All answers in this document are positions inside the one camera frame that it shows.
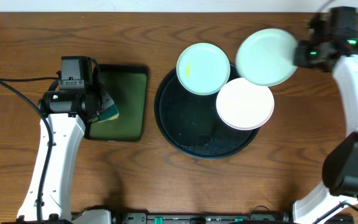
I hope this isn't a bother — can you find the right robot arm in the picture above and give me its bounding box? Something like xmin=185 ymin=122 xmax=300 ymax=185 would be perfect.
xmin=291 ymin=6 xmax=358 ymax=223

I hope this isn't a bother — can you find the green yellow sponge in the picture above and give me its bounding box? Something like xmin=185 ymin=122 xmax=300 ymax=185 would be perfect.
xmin=98 ymin=105 xmax=119 ymax=123

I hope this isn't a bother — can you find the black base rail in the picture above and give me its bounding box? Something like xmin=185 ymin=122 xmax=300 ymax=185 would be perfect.
xmin=112 ymin=212 xmax=294 ymax=224

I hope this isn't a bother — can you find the black rectangular tray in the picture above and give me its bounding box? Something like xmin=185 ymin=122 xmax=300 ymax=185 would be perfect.
xmin=85 ymin=64 xmax=149 ymax=142

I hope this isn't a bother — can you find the left black cable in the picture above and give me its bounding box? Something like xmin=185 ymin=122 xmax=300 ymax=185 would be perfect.
xmin=0 ymin=73 xmax=62 ymax=223

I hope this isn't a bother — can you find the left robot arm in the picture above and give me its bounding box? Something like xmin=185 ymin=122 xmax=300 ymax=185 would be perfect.
xmin=16 ymin=56 xmax=119 ymax=223

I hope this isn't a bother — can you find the round black tray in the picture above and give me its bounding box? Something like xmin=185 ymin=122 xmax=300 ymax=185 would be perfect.
xmin=154 ymin=69 xmax=259 ymax=159

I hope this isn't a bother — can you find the mint green plate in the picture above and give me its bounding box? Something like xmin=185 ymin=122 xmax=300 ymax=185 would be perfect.
xmin=235 ymin=28 xmax=298 ymax=86
xmin=176 ymin=43 xmax=231 ymax=95

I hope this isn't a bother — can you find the pink white plate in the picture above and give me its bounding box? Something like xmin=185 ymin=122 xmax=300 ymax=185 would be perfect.
xmin=216 ymin=78 xmax=275 ymax=131

